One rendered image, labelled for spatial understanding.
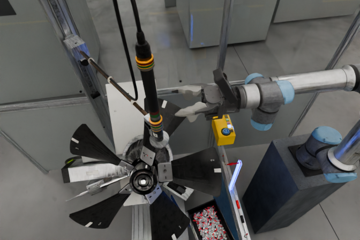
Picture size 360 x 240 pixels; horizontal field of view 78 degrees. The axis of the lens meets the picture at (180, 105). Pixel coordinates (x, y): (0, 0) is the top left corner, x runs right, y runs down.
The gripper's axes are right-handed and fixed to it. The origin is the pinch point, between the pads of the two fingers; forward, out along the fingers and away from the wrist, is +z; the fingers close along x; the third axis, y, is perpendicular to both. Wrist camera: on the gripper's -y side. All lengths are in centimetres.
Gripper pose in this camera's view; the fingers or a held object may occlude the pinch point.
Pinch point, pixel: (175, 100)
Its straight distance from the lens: 65.3
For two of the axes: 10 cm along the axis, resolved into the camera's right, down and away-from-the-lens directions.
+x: -1.2, -7.4, 6.6
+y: 0.4, 6.6, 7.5
